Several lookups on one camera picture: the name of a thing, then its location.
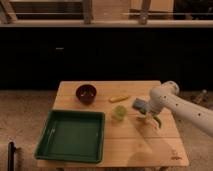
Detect green plastic tray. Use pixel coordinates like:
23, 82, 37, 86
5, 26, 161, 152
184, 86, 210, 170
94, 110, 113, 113
34, 110, 105, 163

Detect dark purple bowl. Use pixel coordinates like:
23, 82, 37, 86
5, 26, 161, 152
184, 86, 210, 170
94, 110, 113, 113
76, 84, 97, 105

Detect small green cup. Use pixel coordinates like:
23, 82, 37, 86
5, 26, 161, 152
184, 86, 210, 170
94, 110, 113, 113
114, 105, 127, 121

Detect blue sponge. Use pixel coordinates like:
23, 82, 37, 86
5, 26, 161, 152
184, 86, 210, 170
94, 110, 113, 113
133, 98, 147, 114

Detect black post at floor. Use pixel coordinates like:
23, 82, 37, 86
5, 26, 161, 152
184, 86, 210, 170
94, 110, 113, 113
7, 142, 16, 171

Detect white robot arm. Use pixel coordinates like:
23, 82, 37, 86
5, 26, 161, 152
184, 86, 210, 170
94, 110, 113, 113
139, 81, 213, 137

